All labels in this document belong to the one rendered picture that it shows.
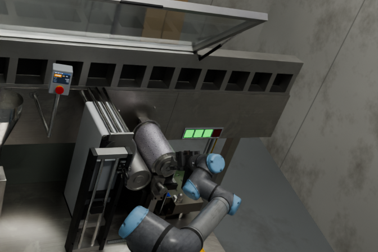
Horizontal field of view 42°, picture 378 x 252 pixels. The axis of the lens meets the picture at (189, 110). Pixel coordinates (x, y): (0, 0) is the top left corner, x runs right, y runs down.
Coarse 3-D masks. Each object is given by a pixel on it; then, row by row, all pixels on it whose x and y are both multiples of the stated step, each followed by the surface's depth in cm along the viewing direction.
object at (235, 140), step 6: (228, 138) 312; (234, 138) 308; (240, 138) 311; (228, 144) 312; (234, 144) 312; (222, 150) 318; (228, 150) 313; (234, 150) 315; (222, 156) 318; (228, 156) 316; (228, 162) 320; (216, 174) 324; (222, 174) 324; (216, 180) 325; (204, 204) 336
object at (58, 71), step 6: (54, 66) 172; (60, 66) 174; (66, 66) 175; (72, 66) 177; (54, 72) 171; (60, 72) 172; (66, 72) 173; (72, 72) 173; (54, 78) 173; (60, 78) 173; (66, 78) 174; (54, 84) 174; (60, 84) 175; (66, 84) 175; (48, 90) 176; (54, 90) 175; (60, 90) 174; (66, 90) 176
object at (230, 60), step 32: (0, 64) 203; (32, 64) 209; (64, 64) 216; (96, 64) 223; (128, 64) 222; (160, 64) 230; (192, 64) 238; (224, 64) 247; (256, 64) 257; (288, 64) 268
